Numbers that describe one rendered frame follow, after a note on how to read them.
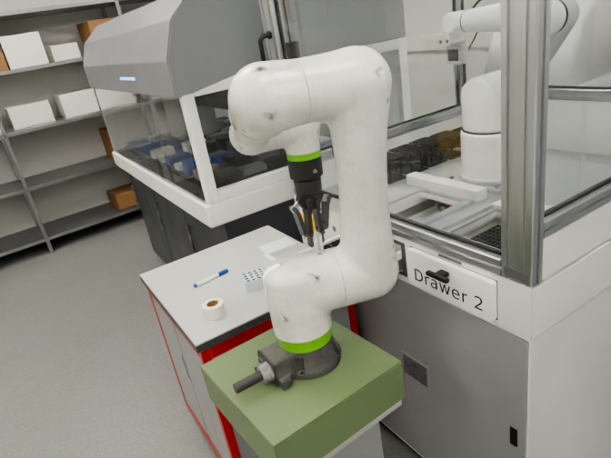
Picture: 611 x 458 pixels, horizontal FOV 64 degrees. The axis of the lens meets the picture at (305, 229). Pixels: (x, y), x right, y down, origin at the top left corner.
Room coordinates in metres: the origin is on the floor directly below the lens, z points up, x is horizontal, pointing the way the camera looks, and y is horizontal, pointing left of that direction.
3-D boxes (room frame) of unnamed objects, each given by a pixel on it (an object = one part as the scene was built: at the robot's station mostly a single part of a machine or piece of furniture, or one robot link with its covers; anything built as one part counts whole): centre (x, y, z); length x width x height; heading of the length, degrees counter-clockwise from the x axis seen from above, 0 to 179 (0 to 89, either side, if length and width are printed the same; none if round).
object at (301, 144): (1.28, -0.02, 1.30); 0.13 x 0.11 x 0.14; 99
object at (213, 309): (1.34, 0.33, 0.78); 0.07 x 0.07 x 0.04
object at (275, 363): (0.89, 0.09, 0.89); 0.26 x 0.15 x 0.06; 118
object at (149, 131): (3.05, 0.33, 1.13); 1.78 x 1.14 x 0.45; 29
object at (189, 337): (1.60, 0.27, 0.38); 0.62 x 0.58 x 0.76; 29
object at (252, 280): (1.50, 0.18, 0.78); 0.12 x 0.08 x 0.04; 107
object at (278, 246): (1.75, 0.12, 0.77); 0.13 x 0.09 x 0.02; 115
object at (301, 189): (1.28, -0.03, 1.12); 0.08 x 0.07 x 0.09; 119
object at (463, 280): (1.11, -0.35, 0.87); 0.29 x 0.02 x 0.11; 29
